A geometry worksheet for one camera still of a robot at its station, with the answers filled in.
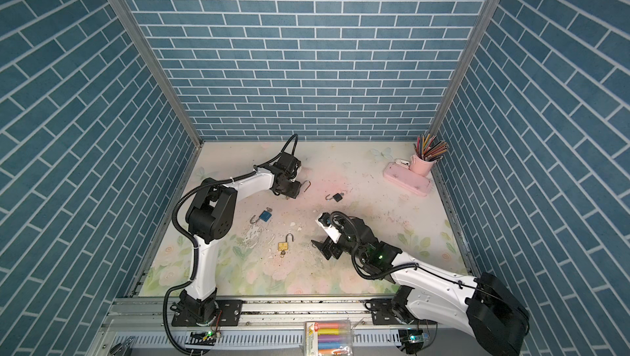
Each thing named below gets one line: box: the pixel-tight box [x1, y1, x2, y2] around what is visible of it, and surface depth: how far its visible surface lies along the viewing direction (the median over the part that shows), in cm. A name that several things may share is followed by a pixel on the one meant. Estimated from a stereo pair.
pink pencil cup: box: [409, 154, 437, 177], surface depth 107 cm
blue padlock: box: [258, 206, 274, 223], surface depth 96 cm
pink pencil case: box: [383, 161, 433, 197], surface depth 107 cm
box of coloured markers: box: [303, 319, 354, 356], surface depth 70 cm
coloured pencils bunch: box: [413, 132, 450, 162], surface depth 104 cm
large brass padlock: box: [277, 232, 294, 252], surface depth 89 cm
